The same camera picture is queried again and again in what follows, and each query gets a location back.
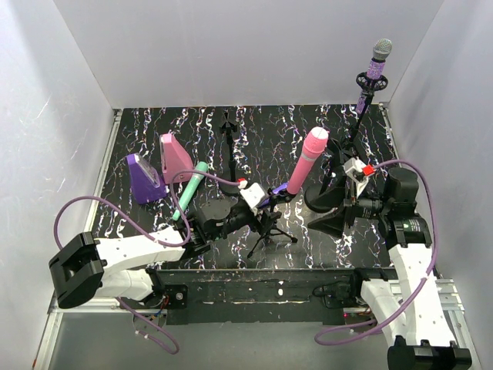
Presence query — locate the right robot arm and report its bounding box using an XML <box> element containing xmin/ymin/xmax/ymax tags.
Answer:
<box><xmin>310</xmin><ymin>160</ymin><xmax>473</xmax><ymax>369</ymax></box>

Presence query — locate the tripod stand with shock mount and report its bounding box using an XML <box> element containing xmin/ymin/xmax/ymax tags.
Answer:
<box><xmin>328</xmin><ymin>69</ymin><xmax>388</xmax><ymax>157</ymax></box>

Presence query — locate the teal plastic microphone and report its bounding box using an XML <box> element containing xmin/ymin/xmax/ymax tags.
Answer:
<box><xmin>179</xmin><ymin>161</ymin><xmax>208</xmax><ymax>211</ymax></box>

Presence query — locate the purple glitter microphone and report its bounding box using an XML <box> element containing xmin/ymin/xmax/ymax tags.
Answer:
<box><xmin>355</xmin><ymin>39</ymin><xmax>392</xmax><ymax>117</ymax></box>

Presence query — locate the purple cable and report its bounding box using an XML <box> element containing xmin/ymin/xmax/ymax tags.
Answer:
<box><xmin>314</xmin><ymin>160</ymin><xmax>438</xmax><ymax>346</ymax></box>
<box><xmin>53</xmin><ymin>171</ymin><xmax>247</xmax><ymax>251</ymax></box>

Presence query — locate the pink plastic microphone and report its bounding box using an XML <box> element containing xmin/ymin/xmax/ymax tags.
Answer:
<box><xmin>287</xmin><ymin>126</ymin><xmax>329</xmax><ymax>195</ymax></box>

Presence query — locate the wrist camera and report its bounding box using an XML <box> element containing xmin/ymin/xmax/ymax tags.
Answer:
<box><xmin>240</xmin><ymin>183</ymin><xmax>269</xmax><ymax>216</ymax></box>
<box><xmin>344</xmin><ymin>157</ymin><xmax>374</xmax><ymax>199</ymax></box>

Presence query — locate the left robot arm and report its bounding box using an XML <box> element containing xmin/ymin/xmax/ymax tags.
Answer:
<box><xmin>49</xmin><ymin>200</ymin><xmax>265</xmax><ymax>309</ymax></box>

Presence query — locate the pink metronome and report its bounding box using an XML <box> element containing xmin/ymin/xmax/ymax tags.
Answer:
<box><xmin>159</xmin><ymin>133</ymin><xmax>194</xmax><ymax>185</ymax></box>

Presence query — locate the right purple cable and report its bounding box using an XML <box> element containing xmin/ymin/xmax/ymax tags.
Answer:
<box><xmin>314</xmin><ymin>160</ymin><xmax>438</xmax><ymax>346</ymax></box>

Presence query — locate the round base stand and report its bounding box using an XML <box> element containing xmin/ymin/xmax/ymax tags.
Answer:
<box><xmin>219</xmin><ymin>110</ymin><xmax>248</xmax><ymax>197</ymax></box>
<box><xmin>304</xmin><ymin>139</ymin><xmax>353</xmax><ymax>214</ymax></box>

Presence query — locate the purple plastic microphone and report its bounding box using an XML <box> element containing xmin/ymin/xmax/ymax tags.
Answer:
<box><xmin>259</xmin><ymin>183</ymin><xmax>293</xmax><ymax>209</ymax></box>

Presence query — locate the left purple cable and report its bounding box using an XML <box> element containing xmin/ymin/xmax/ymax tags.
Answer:
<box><xmin>53</xmin><ymin>171</ymin><xmax>247</xmax><ymax>251</ymax></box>

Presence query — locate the purple metronome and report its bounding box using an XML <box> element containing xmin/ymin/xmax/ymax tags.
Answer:
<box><xmin>126</xmin><ymin>153</ymin><xmax>167</xmax><ymax>205</ymax></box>

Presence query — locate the tripod stand with clip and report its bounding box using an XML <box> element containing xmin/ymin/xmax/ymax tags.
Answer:
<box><xmin>247</xmin><ymin>207</ymin><xmax>298</xmax><ymax>259</ymax></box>

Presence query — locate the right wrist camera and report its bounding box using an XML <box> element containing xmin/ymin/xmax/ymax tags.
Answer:
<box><xmin>344</xmin><ymin>157</ymin><xmax>374</xmax><ymax>199</ymax></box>

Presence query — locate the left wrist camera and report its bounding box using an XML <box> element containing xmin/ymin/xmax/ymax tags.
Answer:
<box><xmin>240</xmin><ymin>183</ymin><xmax>269</xmax><ymax>216</ymax></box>

